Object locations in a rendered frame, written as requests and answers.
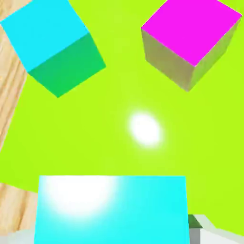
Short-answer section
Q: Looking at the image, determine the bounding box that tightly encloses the small magenta cube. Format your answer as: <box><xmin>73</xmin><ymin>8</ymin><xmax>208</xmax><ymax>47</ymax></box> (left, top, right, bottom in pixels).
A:
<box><xmin>140</xmin><ymin>0</ymin><xmax>243</xmax><ymax>92</ymax></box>

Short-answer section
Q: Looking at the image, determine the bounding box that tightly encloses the large lime green box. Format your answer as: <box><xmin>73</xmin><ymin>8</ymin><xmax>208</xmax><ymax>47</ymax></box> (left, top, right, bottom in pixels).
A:
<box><xmin>0</xmin><ymin>0</ymin><xmax>244</xmax><ymax>237</ymax></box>

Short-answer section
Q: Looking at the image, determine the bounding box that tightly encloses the small cyan cube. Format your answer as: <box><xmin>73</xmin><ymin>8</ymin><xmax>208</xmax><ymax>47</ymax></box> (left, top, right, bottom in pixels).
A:
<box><xmin>0</xmin><ymin>0</ymin><xmax>107</xmax><ymax>99</ymax></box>
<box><xmin>33</xmin><ymin>175</ymin><xmax>191</xmax><ymax>244</ymax></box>

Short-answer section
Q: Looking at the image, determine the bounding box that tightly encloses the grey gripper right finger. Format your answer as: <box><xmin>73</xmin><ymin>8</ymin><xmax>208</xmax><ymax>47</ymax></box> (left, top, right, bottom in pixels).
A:
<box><xmin>188</xmin><ymin>214</ymin><xmax>244</xmax><ymax>244</ymax></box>

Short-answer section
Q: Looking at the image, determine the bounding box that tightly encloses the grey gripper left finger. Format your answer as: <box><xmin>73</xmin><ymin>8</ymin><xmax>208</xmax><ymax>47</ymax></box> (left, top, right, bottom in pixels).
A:
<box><xmin>0</xmin><ymin>228</ymin><xmax>37</xmax><ymax>244</ymax></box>

